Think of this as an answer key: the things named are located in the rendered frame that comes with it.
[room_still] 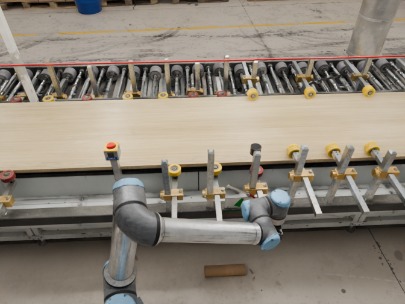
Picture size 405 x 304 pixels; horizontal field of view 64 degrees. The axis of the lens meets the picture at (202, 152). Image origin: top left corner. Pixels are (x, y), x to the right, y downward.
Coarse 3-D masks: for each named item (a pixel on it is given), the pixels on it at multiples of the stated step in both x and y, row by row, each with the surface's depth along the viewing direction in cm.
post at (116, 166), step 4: (112, 160) 169; (116, 160) 169; (112, 164) 170; (116, 164) 170; (112, 168) 175; (116, 168) 173; (120, 168) 175; (116, 172) 174; (120, 172) 175; (116, 176) 177; (120, 176) 177; (116, 180) 179
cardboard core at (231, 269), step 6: (234, 264) 240; (240, 264) 240; (204, 270) 242; (210, 270) 236; (216, 270) 236; (222, 270) 236; (228, 270) 236; (234, 270) 236; (240, 270) 236; (210, 276) 237; (216, 276) 238
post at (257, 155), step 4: (256, 152) 172; (256, 156) 172; (260, 156) 172; (256, 160) 174; (252, 164) 179; (256, 164) 176; (252, 168) 180; (256, 168) 178; (252, 172) 180; (256, 172) 180; (252, 176) 182; (256, 176) 182; (252, 180) 185; (256, 180) 185; (252, 184) 187; (248, 196) 194
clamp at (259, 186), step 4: (248, 184) 192; (256, 184) 192; (260, 184) 192; (244, 188) 192; (248, 188) 189; (252, 188) 189; (256, 188) 189; (260, 188) 189; (264, 188) 189; (252, 192) 191; (256, 192) 191; (264, 192) 191
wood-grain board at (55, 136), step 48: (288, 96) 256; (336, 96) 256; (384, 96) 256; (0, 144) 213; (48, 144) 213; (96, 144) 213; (144, 144) 213; (192, 144) 213; (240, 144) 213; (288, 144) 213; (384, 144) 213
